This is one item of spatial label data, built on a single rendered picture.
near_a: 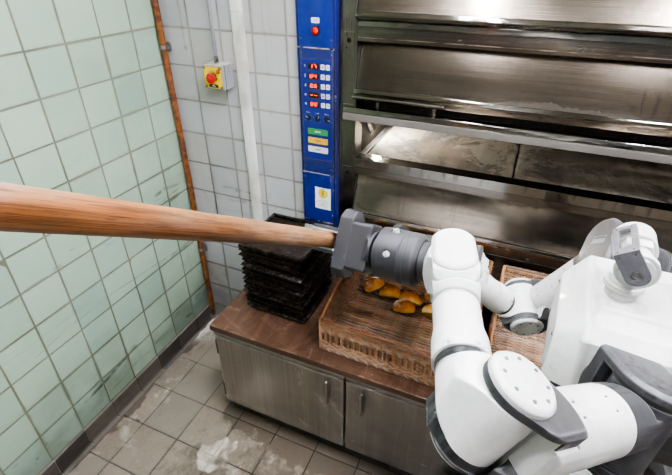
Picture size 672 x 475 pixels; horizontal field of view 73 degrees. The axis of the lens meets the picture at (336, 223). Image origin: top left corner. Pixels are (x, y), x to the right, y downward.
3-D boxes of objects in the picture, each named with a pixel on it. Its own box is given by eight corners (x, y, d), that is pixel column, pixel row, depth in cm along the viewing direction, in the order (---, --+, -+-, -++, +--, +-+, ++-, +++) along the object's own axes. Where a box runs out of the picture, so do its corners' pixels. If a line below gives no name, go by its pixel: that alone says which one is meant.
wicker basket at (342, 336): (361, 278, 214) (363, 228, 200) (484, 311, 194) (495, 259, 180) (316, 349, 176) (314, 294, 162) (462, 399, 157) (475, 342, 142)
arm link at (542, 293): (532, 300, 124) (597, 257, 108) (541, 344, 115) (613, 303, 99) (497, 287, 121) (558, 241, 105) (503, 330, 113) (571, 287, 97)
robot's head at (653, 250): (644, 269, 80) (662, 226, 75) (648, 303, 72) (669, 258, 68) (602, 259, 83) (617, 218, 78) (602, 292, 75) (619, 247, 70)
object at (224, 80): (215, 84, 195) (211, 60, 190) (234, 87, 192) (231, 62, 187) (204, 88, 189) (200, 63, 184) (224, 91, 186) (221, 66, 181)
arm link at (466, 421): (412, 324, 65) (410, 445, 49) (452, 275, 60) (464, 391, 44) (475, 355, 66) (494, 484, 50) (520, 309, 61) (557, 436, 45)
